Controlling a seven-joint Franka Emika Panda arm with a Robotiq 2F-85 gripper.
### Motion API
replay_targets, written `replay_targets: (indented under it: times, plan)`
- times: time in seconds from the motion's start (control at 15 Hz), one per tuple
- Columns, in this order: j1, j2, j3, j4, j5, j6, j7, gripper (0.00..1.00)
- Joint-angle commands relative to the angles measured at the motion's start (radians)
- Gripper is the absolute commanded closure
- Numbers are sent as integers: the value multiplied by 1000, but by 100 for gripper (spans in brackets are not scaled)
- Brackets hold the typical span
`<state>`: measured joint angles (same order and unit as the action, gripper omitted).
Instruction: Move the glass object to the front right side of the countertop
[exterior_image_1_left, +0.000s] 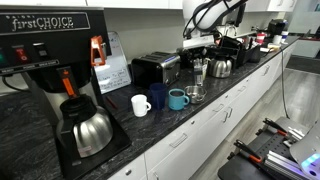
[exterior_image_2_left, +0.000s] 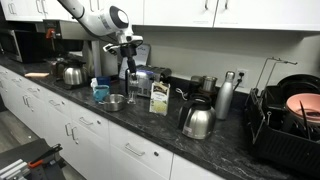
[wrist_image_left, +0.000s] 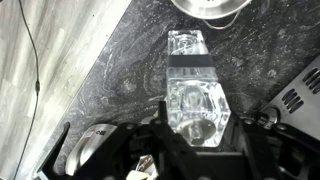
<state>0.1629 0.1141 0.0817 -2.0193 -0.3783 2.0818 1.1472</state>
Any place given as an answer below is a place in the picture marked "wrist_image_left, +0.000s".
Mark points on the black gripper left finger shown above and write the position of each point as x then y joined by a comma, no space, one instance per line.
108,155

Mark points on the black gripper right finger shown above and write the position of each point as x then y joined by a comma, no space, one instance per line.
282,152

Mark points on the clear glass grinder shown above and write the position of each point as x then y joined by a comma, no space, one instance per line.
197,107

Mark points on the silver four-slot toaster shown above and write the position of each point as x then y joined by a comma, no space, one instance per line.
298,104

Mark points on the small steel bowl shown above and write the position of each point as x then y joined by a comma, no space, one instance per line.
210,9

